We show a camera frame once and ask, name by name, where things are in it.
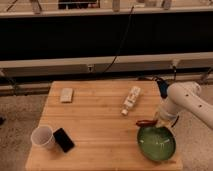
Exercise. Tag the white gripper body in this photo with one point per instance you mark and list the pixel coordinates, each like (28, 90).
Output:
(164, 119)

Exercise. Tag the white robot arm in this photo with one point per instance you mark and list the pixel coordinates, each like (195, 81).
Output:
(184, 96)

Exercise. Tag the green ceramic bowl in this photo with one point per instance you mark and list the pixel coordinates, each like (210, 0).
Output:
(156, 144)

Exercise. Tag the small white bottle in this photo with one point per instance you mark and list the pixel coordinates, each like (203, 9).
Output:
(130, 100)

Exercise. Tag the white rectangular block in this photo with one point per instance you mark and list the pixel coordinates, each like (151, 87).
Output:
(66, 95)

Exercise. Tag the black smartphone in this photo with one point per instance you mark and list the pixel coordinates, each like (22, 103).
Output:
(63, 140)

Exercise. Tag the white paper cup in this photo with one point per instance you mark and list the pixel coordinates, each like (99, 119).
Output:
(43, 137)

